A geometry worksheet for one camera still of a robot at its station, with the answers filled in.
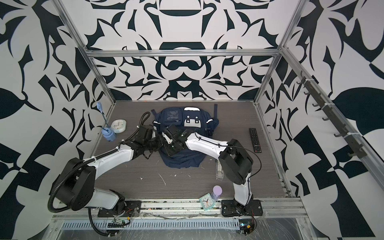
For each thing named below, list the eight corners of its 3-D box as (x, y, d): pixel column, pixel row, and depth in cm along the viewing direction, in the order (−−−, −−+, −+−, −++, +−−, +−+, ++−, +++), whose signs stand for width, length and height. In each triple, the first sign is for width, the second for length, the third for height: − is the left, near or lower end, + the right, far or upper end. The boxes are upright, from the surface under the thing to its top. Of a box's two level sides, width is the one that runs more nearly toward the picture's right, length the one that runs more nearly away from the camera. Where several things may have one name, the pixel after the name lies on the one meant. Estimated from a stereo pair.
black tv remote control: (254, 152, 97) (256, 150, 94) (248, 131, 107) (250, 128, 105) (260, 152, 97) (262, 150, 94) (254, 131, 107) (255, 128, 105)
